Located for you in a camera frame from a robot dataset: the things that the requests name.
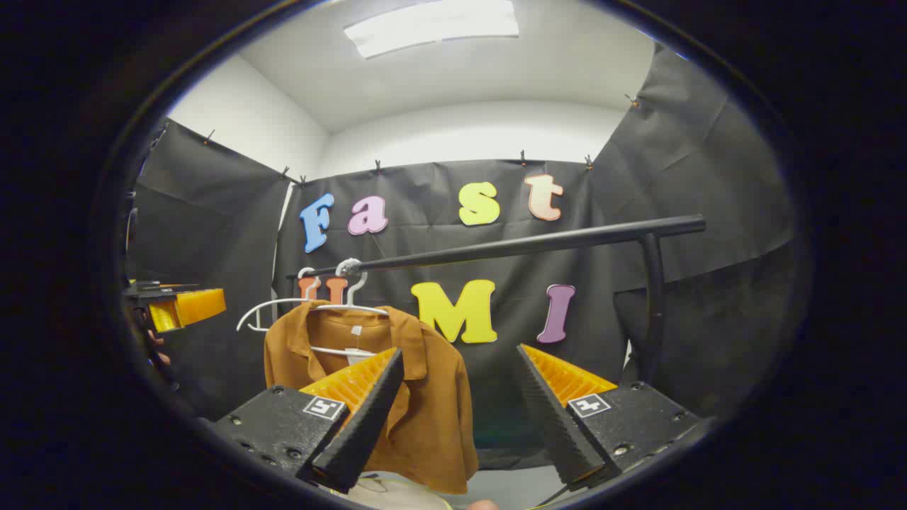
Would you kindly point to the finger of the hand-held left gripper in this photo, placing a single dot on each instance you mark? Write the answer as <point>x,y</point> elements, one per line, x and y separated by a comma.
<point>198,304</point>

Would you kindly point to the black clothes rack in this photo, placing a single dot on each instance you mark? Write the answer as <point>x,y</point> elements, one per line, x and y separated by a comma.
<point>531,244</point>

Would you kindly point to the black backdrop cloth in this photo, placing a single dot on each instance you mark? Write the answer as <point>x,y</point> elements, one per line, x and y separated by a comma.
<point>638,177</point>

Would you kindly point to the ceiling light panel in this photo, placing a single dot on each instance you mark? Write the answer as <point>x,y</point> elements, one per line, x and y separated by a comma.
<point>432,25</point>

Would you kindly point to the white plastic hanger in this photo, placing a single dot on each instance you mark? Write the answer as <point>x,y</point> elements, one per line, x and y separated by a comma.
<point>266,306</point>

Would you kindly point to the white laundry hamper yellow rim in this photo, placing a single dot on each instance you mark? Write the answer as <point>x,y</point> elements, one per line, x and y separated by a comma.
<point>404,497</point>

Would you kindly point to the white hanger with taped hook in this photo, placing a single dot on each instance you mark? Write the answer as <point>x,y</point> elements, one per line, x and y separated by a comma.
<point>354,308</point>

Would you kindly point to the grey tape wrap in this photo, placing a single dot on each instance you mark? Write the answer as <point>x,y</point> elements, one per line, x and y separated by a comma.
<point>348,267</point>

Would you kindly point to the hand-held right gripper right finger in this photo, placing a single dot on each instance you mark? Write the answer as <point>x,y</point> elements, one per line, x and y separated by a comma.
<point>549,418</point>

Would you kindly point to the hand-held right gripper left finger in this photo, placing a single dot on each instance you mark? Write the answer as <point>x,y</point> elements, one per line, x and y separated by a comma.
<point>368,418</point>

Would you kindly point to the brown shirt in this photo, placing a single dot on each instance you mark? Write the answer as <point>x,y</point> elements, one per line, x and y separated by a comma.
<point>432,411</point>

